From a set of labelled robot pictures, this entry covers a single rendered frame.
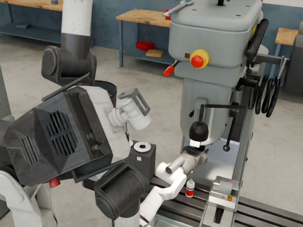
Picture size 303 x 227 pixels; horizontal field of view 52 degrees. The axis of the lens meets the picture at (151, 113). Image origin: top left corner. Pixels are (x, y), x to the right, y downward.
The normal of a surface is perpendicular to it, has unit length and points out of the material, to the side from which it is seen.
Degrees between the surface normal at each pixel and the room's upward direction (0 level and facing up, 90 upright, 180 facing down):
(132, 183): 35
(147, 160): 90
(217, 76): 90
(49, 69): 74
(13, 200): 90
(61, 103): 66
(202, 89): 90
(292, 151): 0
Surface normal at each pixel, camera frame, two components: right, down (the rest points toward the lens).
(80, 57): 0.72, 0.24
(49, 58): -0.68, 0.07
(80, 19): 0.24, 0.24
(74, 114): 0.88, -0.40
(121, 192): 0.27, -0.55
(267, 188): 0.04, -0.86
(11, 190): -0.08, 0.51
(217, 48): -0.39, 0.46
